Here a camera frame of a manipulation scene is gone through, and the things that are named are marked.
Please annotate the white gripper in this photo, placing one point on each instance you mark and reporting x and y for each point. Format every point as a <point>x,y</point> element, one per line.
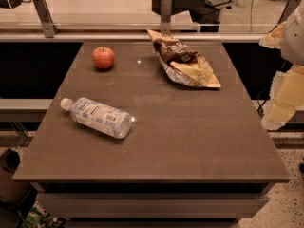
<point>294,40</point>

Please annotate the grey table lower frame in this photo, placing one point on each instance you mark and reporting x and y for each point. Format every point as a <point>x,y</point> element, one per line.
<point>152,206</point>

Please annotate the metal railing bracket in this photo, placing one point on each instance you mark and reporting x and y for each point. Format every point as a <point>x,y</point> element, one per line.
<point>292,6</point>
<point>166,7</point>
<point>48,27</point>

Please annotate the green packaging on floor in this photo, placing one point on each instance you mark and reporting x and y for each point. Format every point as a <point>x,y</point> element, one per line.
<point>39,217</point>

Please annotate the black office chair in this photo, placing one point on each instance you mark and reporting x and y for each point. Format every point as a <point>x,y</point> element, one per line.
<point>202,2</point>

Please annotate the brown chip bag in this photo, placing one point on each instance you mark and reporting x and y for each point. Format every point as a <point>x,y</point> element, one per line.
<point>182,64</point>

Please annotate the middle metal railing bracket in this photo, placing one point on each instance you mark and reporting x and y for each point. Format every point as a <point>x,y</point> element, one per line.
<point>166,7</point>

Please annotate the red apple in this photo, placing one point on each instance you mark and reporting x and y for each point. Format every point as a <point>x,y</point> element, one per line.
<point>103,57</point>

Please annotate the clear blue-label plastic bottle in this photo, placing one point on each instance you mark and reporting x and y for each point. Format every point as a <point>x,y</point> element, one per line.
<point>101,117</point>

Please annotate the dark bin at left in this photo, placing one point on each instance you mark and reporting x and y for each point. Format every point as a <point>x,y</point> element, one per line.
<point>10,189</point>

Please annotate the right metal railing bracket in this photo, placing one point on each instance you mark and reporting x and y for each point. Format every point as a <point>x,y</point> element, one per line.
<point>292,6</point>

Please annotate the left metal railing bracket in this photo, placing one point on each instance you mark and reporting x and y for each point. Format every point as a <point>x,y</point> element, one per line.
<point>48,27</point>

